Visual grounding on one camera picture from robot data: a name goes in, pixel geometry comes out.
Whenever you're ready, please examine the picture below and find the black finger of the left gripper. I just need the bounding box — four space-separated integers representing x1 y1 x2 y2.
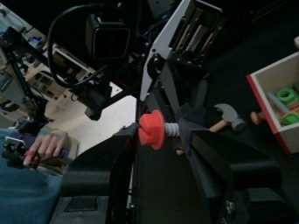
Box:
177 78 213 147
157 61 185 117

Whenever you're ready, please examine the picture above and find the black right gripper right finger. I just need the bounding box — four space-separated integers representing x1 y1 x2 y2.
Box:
186 129 284 224

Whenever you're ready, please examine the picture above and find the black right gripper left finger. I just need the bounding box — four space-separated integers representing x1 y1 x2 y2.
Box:
59 122 141 224

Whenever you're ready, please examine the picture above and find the red toy screw grey thread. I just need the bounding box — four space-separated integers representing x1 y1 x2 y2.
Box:
138 109 183 151

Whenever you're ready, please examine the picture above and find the round wooden drawer knob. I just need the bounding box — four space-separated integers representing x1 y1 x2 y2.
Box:
249 110 269 126

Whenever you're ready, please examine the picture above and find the wooden drawer red edge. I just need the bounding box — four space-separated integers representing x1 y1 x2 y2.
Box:
246 52 299 156

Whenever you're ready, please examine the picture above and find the person's hand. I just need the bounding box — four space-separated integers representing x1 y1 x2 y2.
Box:
22 129 73 167

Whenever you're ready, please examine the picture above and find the wooden toy hammer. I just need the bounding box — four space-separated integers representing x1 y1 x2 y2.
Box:
174 102 249 156

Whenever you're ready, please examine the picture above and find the person's teal trouser leg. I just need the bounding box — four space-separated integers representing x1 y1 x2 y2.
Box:
0 128 65 224

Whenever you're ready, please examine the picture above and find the green toy nut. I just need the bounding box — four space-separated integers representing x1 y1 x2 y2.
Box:
276 87 299 106
280 112 299 127

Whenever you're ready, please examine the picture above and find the white shelf unit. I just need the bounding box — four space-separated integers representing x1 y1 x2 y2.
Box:
23 43 99 102

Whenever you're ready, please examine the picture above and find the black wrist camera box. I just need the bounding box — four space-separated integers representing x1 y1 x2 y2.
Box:
85 12 133 61

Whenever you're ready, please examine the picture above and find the black leader arm handle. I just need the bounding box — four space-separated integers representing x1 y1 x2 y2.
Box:
0 136 42 171

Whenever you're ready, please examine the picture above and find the black metal frame stand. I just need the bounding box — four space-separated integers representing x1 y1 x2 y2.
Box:
0 25 53 130

